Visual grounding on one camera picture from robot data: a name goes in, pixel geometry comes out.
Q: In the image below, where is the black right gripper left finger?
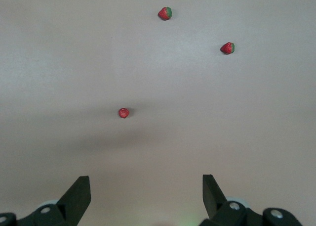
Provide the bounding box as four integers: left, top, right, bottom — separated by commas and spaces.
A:
0, 176, 91, 226

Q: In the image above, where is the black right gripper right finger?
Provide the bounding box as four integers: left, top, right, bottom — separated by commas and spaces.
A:
198, 174, 303, 226

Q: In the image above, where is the red strawberry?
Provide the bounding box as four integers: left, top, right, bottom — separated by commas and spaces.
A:
220, 42, 236, 55
118, 107, 130, 119
158, 6, 173, 22

